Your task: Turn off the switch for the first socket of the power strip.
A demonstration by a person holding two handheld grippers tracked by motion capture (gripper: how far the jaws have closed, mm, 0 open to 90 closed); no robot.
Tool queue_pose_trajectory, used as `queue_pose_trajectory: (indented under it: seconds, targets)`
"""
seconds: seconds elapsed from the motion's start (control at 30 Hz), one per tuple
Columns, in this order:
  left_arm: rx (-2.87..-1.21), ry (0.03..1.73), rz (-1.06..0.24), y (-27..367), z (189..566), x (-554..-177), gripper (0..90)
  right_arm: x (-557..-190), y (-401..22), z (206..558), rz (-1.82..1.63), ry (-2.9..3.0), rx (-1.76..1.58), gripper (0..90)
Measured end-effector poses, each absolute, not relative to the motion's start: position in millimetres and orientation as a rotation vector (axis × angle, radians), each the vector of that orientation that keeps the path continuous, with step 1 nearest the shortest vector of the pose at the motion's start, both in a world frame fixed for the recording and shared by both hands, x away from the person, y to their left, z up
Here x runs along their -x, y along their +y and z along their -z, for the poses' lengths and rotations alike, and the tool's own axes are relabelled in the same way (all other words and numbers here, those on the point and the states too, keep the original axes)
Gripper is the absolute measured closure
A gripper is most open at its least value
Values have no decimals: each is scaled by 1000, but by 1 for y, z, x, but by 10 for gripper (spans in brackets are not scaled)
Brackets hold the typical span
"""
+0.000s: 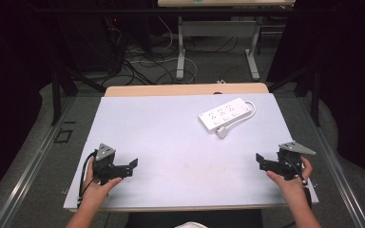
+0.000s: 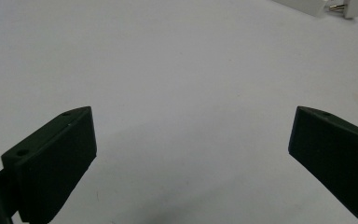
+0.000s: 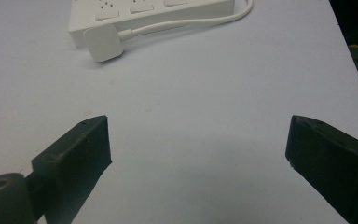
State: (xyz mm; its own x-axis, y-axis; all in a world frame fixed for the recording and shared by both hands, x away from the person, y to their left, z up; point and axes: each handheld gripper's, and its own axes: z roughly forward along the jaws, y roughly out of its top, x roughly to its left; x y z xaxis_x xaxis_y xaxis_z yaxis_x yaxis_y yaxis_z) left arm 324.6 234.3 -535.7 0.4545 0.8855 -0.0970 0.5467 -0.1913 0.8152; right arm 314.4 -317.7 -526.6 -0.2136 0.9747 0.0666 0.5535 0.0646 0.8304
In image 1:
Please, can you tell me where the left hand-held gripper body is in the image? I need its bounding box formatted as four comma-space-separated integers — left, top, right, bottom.
92, 142, 124, 186

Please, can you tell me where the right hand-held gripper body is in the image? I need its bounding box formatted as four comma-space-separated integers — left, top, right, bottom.
277, 141, 317, 181

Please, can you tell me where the person's right hand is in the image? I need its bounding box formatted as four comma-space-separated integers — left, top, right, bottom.
265, 155, 314, 200

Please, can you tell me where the person's left hand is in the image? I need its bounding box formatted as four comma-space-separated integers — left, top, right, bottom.
82, 156, 124, 207

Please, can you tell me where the white table mat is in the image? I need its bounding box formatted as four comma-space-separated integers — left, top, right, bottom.
63, 92, 319, 212

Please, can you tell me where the white plug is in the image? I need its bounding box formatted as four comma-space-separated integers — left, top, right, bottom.
215, 125, 229, 140

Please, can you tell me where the person's dark clothing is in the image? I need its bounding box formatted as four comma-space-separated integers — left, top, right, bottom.
125, 208, 264, 228

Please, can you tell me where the white power strip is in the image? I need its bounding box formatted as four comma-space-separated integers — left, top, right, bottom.
198, 97, 255, 134

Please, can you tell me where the black metal stand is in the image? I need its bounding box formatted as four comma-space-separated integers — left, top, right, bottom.
266, 61, 323, 128
50, 61, 107, 126

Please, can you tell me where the wooden table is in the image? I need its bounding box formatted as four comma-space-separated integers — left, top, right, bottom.
104, 82, 271, 98

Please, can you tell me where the dark computer tower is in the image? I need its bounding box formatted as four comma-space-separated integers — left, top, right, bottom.
72, 13, 127, 74

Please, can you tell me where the white desk with metal legs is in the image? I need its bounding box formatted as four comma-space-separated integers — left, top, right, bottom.
157, 0, 297, 82

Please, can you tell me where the black horizontal bar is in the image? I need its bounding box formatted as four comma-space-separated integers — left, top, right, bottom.
31, 7, 336, 15

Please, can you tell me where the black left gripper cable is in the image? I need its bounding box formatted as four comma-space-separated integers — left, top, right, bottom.
77, 149, 99, 207

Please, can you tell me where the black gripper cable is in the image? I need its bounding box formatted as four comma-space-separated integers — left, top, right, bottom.
289, 157, 314, 211
77, 149, 99, 207

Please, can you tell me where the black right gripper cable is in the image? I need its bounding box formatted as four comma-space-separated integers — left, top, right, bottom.
289, 157, 314, 211

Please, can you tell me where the white power strip cable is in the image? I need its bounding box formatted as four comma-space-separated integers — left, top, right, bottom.
224, 100, 258, 131

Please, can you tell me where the aluminium floor rail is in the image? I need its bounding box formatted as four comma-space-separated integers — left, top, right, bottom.
0, 96, 78, 228
296, 96, 365, 228

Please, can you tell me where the bundle of floor cables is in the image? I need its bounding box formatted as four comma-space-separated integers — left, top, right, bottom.
106, 15, 240, 86

